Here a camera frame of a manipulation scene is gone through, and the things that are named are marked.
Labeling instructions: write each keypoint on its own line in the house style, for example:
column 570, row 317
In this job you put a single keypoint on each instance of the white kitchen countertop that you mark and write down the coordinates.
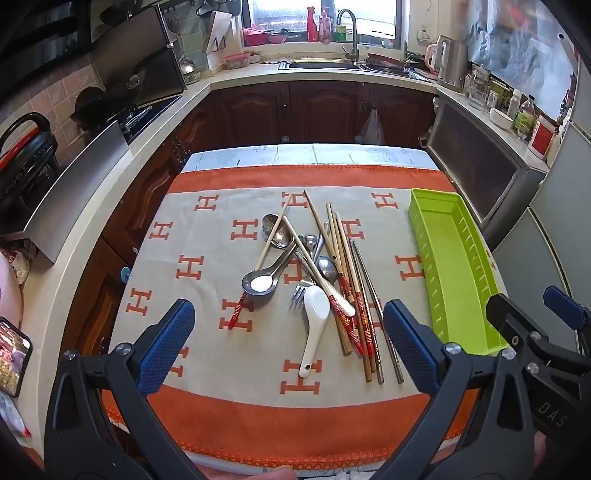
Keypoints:
column 78, row 249

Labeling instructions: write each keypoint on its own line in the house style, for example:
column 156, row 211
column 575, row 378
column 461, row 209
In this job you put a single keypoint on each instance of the steel kitchen sink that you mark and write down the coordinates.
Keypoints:
column 318, row 64

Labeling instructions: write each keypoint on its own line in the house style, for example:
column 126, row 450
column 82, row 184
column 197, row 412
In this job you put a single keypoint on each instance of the white pink electric kettle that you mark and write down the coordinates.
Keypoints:
column 436, row 55

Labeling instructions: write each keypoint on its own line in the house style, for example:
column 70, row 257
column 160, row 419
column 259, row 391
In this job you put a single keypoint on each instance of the white-capped bottle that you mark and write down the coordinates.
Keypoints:
column 514, row 104

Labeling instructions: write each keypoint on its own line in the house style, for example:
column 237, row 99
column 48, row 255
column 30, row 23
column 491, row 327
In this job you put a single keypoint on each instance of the green-label bottle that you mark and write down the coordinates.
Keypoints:
column 524, row 120

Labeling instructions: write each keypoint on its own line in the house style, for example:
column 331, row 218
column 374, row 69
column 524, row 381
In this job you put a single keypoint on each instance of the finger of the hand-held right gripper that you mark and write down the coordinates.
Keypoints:
column 503, row 318
column 565, row 307

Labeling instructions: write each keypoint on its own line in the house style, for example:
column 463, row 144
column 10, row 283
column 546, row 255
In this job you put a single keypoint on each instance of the red frying pan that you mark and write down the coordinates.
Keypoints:
column 385, row 60

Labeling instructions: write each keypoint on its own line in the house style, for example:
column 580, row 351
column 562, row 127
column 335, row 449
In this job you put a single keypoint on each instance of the green plastic utensil tray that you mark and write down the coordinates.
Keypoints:
column 450, row 258

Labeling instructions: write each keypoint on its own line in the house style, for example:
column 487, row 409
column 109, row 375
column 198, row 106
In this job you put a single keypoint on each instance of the green container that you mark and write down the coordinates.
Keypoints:
column 340, row 34

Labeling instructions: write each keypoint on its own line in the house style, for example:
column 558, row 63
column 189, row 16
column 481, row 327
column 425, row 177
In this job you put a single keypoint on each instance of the person's right hand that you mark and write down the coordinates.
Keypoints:
column 540, row 450

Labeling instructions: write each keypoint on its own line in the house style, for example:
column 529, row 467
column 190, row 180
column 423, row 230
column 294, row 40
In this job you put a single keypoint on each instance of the white ceramic spoon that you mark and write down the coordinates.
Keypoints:
column 316, row 309

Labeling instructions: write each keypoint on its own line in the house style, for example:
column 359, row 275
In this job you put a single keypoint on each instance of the black wok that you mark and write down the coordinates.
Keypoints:
column 90, row 106

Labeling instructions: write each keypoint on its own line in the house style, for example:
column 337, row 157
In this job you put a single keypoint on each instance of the metal kitchen faucet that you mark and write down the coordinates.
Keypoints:
column 354, row 41

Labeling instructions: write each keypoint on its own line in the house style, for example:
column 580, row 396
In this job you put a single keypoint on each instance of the orange beige printed blanket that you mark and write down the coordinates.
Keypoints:
column 212, row 258

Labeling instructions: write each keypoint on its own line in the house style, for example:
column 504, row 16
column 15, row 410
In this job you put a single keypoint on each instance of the black-banded decorated chopstick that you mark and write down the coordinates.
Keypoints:
column 323, row 233

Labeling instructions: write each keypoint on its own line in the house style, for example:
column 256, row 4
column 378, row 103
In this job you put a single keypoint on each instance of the metal fork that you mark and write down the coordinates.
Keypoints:
column 301, row 293

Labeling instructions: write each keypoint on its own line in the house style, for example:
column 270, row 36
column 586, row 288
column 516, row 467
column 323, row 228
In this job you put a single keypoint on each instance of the deep metal soup spoon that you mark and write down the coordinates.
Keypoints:
column 258, row 284

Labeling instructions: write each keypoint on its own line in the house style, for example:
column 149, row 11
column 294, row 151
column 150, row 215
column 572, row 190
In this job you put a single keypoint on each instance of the stainless steel stove hood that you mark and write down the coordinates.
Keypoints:
column 138, row 69

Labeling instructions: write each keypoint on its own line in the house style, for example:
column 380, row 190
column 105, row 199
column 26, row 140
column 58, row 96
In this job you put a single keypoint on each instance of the kitchen window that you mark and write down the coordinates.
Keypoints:
column 378, row 18

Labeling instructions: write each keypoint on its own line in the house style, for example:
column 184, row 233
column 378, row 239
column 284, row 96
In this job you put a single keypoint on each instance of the large metal spoon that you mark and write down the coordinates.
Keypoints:
column 275, row 230

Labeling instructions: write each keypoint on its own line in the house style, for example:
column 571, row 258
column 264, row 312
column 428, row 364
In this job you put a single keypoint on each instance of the white cutting board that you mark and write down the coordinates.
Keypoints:
column 217, row 30

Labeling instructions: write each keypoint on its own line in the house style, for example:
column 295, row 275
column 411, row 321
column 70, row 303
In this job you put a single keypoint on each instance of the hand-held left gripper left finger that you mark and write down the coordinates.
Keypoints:
column 166, row 346

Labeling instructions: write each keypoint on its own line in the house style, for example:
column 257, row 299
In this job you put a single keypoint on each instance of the glass jar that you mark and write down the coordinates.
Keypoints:
column 478, row 87

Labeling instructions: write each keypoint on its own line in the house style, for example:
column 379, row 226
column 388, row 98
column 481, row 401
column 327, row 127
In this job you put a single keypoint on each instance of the pink floral cloth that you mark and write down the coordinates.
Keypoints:
column 9, row 286

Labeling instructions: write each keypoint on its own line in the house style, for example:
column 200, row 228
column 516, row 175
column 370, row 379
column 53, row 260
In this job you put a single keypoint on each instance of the small pink bowl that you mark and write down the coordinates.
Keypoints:
column 277, row 39

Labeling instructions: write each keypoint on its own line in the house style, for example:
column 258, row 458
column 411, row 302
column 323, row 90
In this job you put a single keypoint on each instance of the grey glass-door cabinet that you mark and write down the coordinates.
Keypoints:
column 475, row 157

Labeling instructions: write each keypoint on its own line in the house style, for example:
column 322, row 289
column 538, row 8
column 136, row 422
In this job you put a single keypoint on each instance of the smartphone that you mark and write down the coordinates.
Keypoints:
column 14, row 355

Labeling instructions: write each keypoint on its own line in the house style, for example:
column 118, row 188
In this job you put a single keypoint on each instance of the white bowl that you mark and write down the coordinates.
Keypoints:
column 501, row 119

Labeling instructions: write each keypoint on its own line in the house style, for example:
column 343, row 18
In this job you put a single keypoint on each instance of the light printed tablecloth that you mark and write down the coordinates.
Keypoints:
column 323, row 154

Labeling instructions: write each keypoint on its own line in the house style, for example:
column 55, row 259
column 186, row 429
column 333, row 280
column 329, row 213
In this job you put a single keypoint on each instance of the red-label jar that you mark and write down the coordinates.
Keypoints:
column 541, row 137

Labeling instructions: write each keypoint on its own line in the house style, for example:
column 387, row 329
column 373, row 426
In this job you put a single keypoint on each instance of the stainless steel splash guard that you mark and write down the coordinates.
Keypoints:
column 78, row 184

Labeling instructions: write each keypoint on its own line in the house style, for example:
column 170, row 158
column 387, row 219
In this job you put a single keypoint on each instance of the pink soap bottle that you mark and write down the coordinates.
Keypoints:
column 325, row 30

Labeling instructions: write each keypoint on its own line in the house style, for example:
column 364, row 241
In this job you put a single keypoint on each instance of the small metal spoon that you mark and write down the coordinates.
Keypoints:
column 310, row 241

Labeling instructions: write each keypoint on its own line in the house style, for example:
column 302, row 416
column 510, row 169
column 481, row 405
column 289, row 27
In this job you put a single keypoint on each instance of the grey refrigerator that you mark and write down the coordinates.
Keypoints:
column 554, row 230

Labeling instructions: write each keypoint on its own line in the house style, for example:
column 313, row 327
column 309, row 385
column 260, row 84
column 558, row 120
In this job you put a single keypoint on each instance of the white plastic bag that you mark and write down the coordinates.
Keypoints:
column 373, row 129

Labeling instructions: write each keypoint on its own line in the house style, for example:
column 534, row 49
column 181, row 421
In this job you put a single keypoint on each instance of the steel kettle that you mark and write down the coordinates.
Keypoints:
column 455, row 64

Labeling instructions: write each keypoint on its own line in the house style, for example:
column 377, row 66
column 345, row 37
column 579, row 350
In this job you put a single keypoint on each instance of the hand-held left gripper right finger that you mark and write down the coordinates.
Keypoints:
column 411, row 350

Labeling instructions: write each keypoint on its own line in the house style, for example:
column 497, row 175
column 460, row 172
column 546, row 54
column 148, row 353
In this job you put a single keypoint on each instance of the black pressure cooker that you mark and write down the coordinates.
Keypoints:
column 25, row 161

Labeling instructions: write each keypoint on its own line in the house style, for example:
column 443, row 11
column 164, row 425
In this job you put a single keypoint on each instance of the brown wooden chopstick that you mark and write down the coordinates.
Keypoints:
column 354, row 277
column 349, row 277

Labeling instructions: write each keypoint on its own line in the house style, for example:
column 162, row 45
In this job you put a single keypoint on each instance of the red spray bottle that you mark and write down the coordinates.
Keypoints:
column 312, row 27

